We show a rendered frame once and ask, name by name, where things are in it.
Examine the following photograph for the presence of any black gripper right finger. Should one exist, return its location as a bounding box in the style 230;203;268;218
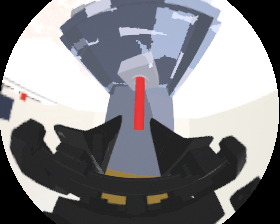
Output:
150;118;214;177

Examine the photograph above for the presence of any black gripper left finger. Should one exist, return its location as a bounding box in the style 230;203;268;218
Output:
54;116;122;174

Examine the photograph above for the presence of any red peg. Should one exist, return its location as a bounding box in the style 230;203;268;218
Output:
134;77;145;129

